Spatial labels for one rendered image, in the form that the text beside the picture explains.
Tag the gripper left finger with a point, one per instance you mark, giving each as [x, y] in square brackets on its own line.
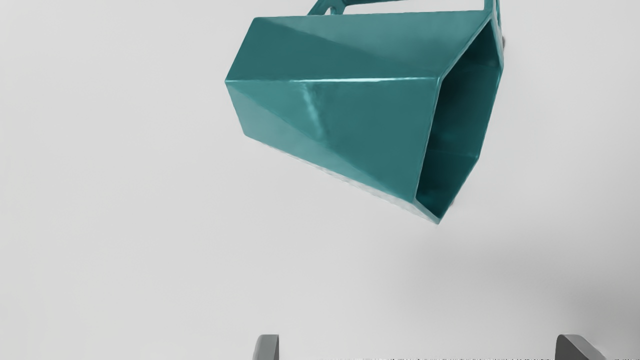
[267, 348]

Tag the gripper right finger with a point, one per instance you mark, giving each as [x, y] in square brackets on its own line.
[575, 350]

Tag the teal faceted mug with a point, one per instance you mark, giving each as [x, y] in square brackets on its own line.
[350, 115]

